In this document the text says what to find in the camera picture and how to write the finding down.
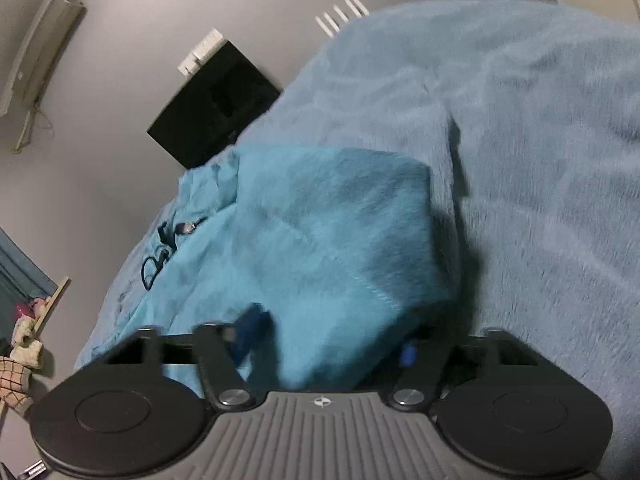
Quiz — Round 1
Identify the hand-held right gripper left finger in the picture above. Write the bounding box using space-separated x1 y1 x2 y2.
105 304 272 412

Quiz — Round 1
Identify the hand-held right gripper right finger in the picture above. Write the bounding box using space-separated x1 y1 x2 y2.
389 327 540 412

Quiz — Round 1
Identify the teal zip jacket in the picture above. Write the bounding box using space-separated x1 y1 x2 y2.
135 142 463 395

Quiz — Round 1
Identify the wooden window sill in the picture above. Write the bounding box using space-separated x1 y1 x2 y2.
31 276 71 337

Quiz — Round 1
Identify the black monitor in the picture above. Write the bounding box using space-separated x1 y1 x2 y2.
147 40 284 169

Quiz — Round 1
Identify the teal curtain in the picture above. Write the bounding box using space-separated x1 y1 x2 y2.
0 227 57 313

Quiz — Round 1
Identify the checkered plush toy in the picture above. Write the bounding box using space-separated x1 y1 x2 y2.
0 357 34 415

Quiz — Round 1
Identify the light blue fleece blanket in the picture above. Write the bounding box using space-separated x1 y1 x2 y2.
75 0 640 480

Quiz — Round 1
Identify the white router with antennas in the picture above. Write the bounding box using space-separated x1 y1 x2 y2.
314 0 371 39

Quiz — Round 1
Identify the white air conditioner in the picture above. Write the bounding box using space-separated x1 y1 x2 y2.
0 0 87 116

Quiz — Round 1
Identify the black drawstring cord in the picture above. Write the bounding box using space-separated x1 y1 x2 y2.
141 216 209 291

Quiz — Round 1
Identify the white wall socket strip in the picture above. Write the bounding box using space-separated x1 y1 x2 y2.
177 29 224 77

